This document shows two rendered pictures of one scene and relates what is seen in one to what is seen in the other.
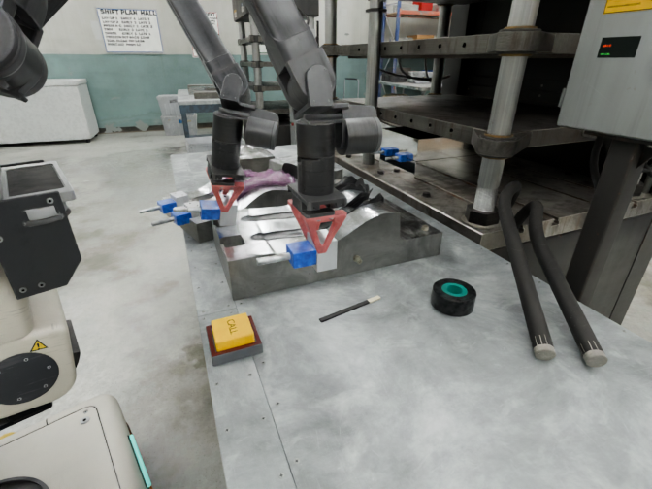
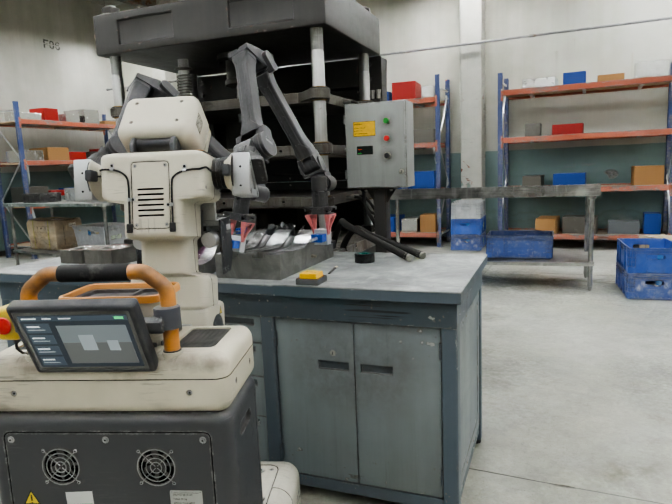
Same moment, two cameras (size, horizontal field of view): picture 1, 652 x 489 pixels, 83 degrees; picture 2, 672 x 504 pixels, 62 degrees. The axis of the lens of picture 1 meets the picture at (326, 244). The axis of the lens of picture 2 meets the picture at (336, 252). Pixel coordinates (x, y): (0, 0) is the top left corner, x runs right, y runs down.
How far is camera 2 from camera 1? 164 cm
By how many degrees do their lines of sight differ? 47
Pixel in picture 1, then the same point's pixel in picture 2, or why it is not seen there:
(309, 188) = (323, 203)
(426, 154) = (260, 224)
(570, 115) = (353, 182)
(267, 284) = (289, 270)
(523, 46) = (328, 150)
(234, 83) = not seen: hidden behind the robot
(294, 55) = (313, 152)
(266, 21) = (301, 140)
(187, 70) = not seen: outside the picture
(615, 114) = (373, 178)
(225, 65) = not seen: hidden behind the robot
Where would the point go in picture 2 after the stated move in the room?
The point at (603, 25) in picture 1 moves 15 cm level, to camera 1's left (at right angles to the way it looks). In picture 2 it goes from (355, 141) to (333, 141)
